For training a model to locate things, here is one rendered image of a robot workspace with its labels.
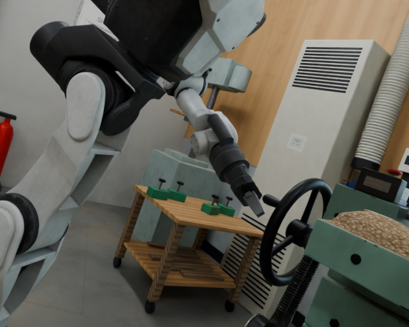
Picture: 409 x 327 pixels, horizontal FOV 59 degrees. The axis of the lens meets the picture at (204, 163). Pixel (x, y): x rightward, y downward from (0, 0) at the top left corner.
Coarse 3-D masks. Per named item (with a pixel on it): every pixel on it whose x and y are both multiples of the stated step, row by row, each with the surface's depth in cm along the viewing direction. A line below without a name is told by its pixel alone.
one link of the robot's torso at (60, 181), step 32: (96, 96) 74; (64, 128) 77; (96, 128) 75; (128, 128) 89; (64, 160) 78; (96, 160) 88; (32, 192) 82; (64, 192) 80; (32, 224) 80; (64, 224) 89
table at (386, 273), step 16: (320, 224) 54; (320, 240) 54; (336, 240) 52; (352, 240) 51; (368, 240) 50; (320, 256) 53; (336, 256) 52; (352, 256) 50; (368, 256) 49; (384, 256) 48; (400, 256) 47; (352, 272) 50; (368, 272) 49; (384, 272) 47; (400, 272) 46; (368, 288) 48; (384, 288) 47; (400, 288) 46; (400, 304) 46
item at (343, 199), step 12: (336, 192) 77; (348, 192) 75; (360, 192) 74; (336, 204) 77; (348, 204) 75; (360, 204) 73; (372, 204) 72; (384, 204) 70; (396, 204) 69; (324, 216) 78; (336, 216) 76; (396, 216) 69
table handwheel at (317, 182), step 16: (288, 192) 83; (304, 192) 84; (320, 192) 93; (288, 208) 81; (272, 224) 80; (288, 224) 91; (304, 224) 89; (272, 240) 80; (288, 240) 87; (304, 240) 88; (272, 256) 84; (272, 272) 85; (288, 272) 94
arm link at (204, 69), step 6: (216, 54) 105; (210, 60) 107; (204, 66) 109; (198, 72) 111; (204, 72) 113; (162, 78) 113; (204, 78) 115; (168, 84) 110; (174, 84) 109; (204, 84) 115; (204, 90) 116
